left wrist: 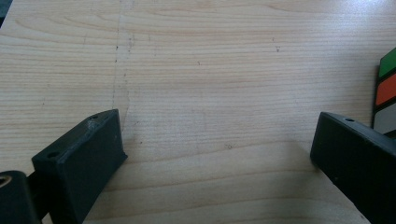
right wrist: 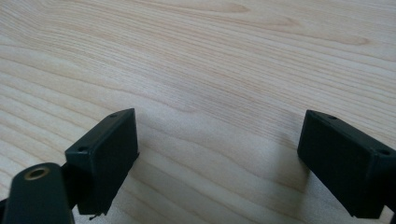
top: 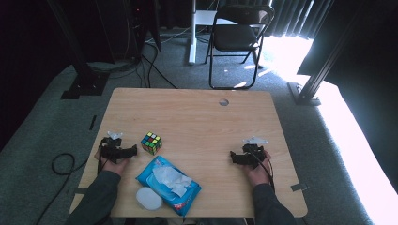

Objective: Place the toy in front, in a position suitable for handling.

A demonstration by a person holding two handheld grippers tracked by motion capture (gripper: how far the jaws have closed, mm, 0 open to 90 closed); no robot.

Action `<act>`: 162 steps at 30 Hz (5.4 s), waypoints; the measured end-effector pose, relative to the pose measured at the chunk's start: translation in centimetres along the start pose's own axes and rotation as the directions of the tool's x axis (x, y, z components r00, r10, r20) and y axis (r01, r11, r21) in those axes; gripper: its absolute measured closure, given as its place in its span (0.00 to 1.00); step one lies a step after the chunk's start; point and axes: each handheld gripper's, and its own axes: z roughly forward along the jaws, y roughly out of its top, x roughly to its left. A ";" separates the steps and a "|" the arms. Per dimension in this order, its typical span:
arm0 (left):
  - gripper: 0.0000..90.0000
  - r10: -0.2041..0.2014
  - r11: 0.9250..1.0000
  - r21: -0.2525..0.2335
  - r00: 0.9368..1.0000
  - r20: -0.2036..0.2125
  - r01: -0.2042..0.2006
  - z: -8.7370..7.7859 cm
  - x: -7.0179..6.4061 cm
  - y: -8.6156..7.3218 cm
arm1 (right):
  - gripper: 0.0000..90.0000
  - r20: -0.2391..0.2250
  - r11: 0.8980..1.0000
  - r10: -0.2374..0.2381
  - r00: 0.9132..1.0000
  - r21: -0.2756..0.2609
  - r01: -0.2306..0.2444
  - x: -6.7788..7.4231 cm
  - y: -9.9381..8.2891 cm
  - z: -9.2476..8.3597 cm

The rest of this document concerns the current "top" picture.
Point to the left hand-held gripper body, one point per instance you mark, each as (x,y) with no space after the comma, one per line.
(111,151)

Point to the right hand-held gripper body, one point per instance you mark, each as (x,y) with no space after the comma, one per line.
(254,154)

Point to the multicoloured puzzle cube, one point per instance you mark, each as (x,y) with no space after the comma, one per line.
(151,143)

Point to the blue wet wipe packet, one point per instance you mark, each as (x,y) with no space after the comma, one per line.
(184,200)

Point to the person's left hand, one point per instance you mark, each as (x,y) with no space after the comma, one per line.
(115,168)

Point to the person's right hand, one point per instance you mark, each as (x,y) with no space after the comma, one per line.
(258,176)

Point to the black tape strip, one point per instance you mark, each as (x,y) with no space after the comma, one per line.
(93,122)

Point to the white round lid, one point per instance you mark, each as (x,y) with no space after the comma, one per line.
(149,198)

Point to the grey tape piece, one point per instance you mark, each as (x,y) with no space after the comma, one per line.
(80,190)
(299,187)

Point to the black metal stand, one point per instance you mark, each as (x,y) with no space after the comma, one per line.
(308,90)
(84,81)

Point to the black folding chair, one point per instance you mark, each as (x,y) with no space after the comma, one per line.
(235,37)

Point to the dark equipment tower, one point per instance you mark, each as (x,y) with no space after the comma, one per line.
(140,25)

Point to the white desk leg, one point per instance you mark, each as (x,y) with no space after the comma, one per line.
(192,37)

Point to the dark curtain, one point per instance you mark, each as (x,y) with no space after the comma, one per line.
(291,17)

